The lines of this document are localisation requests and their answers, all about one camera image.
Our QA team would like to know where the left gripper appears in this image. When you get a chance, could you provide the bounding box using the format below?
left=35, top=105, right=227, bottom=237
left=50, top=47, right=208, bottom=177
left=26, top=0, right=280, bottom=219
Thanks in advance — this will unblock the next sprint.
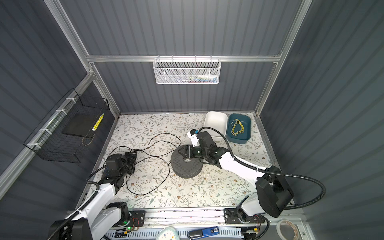
left=119, top=150, right=136, bottom=178

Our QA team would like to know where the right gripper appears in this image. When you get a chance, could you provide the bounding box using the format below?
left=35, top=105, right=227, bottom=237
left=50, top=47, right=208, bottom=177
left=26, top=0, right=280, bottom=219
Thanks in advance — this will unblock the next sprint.
left=178, top=144, right=209, bottom=159

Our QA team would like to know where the grey perforated cable spool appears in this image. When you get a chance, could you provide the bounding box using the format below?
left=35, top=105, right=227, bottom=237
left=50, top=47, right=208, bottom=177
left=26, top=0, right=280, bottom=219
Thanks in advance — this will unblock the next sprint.
left=170, top=145, right=203, bottom=179

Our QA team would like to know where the black cable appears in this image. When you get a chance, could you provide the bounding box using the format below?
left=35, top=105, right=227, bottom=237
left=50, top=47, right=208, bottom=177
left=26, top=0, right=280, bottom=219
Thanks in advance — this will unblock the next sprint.
left=106, top=132, right=183, bottom=196

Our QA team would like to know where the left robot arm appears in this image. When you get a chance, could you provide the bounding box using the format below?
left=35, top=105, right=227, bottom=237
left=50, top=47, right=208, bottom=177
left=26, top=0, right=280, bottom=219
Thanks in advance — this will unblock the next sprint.
left=48, top=151, right=138, bottom=240

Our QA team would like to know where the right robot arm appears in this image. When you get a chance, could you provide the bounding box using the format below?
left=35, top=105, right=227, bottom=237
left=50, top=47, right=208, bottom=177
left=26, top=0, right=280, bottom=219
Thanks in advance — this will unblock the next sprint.
left=171, top=127, right=326, bottom=223

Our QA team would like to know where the floral table mat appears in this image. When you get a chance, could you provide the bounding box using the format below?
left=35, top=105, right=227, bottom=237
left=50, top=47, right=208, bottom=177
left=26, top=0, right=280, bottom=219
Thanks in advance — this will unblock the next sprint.
left=105, top=113, right=257, bottom=209

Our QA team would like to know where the white plastic bin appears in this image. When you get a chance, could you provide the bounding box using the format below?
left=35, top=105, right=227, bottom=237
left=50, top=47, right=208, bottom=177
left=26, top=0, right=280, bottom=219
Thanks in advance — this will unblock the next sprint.
left=203, top=111, right=228, bottom=136

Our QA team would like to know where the yellow marker pen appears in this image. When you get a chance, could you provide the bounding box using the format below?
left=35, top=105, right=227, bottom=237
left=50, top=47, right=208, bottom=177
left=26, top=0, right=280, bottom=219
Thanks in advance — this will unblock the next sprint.
left=92, top=114, right=104, bottom=132

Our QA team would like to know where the teal plastic bin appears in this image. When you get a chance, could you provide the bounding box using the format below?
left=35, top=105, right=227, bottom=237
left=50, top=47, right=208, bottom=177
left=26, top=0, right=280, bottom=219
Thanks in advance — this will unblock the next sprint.
left=227, top=114, right=252, bottom=145

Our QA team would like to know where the black flat pad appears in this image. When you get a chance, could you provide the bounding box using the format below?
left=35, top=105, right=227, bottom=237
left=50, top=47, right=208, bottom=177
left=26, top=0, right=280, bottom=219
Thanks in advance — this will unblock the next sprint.
left=62, top=114, right=96, bottom=139

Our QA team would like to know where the blue utility tool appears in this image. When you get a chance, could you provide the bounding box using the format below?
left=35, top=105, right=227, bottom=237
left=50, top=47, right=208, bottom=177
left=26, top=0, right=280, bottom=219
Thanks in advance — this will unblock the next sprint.
left=187, top=227, right=220, bottom=240

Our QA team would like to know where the white round device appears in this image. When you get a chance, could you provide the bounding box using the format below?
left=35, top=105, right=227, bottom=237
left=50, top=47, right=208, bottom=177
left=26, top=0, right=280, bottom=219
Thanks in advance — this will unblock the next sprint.
left=156, top=227, right=180, bottom=240

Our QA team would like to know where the tape roll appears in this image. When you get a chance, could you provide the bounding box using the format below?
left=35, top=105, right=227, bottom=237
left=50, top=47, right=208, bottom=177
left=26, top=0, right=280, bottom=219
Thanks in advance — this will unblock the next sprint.
left=276, top=220, right=300, bottom=240

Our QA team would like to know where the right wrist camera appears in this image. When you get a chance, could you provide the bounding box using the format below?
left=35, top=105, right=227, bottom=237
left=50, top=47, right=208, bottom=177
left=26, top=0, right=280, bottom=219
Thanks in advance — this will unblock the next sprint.
left=187, top=129, right=200, bottom=147

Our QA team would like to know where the yellow cable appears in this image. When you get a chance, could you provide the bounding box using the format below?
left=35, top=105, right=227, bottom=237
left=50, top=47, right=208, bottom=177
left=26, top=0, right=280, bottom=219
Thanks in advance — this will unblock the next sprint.
left=230, top=118, right=245, bottom=136

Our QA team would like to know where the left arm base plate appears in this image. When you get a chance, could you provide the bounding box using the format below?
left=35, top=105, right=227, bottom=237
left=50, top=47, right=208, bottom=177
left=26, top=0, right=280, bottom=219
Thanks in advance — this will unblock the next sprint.
left=101, top=208, right=146, bottom=228

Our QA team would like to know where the black wire wall basket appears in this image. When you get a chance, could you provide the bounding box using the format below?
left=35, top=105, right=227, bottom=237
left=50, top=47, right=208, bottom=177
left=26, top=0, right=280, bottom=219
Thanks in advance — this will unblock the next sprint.
left=24, top=91, right=110, bottom=164

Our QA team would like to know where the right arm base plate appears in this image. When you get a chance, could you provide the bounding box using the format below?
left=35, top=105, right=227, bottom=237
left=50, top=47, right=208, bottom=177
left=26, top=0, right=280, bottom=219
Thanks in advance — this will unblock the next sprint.
left=223, top=208, right=265, bottom=225

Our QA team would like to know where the white wire wall basket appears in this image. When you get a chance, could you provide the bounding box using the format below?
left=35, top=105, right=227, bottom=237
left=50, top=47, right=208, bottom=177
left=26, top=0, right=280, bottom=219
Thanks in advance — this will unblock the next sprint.
left=153, top=59, right=222, bottom=85

